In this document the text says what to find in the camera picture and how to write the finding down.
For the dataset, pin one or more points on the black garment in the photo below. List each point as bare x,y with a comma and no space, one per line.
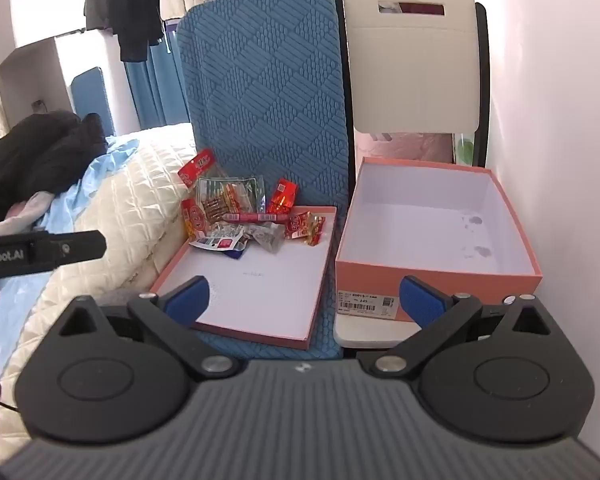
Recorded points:
35,150

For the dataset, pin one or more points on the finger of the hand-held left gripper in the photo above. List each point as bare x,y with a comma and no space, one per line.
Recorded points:
75,250

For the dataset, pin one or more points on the shiny red snack packet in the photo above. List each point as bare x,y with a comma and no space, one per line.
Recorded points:
282,197

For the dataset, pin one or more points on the orange shoe box lid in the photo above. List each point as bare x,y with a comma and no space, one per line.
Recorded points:
260,290

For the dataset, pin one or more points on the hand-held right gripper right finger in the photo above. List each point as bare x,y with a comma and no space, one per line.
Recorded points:
422,305

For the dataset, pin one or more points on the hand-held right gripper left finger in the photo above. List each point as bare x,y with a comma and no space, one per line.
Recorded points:
192,300

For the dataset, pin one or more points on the blue textured chair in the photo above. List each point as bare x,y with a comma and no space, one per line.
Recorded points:
265,85

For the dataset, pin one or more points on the red sausage stick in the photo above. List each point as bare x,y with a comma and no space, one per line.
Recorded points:
252,217

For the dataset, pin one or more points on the light blue cloth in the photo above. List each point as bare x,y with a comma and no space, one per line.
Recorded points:
80,195

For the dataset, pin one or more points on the green printed bag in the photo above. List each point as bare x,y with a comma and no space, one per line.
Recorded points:
464,151

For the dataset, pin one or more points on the cream quilted bedspread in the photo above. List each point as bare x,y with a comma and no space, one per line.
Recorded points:
130,195

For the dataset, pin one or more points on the hanging black jacket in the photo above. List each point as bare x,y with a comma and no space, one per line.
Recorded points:
130,5

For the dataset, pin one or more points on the green clear snack packet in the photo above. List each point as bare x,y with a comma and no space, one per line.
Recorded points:
227,195

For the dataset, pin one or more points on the small blue cushion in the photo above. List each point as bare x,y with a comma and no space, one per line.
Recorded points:
92,100

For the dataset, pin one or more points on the pink blanket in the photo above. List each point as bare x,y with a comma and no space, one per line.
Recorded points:
405,147

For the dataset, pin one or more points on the hanging blue cloth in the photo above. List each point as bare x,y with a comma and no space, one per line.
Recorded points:
155,80

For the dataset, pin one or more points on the white folding chair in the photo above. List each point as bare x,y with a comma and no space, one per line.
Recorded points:
410,60

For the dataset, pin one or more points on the orange shoe box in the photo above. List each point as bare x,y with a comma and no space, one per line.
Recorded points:
430,280

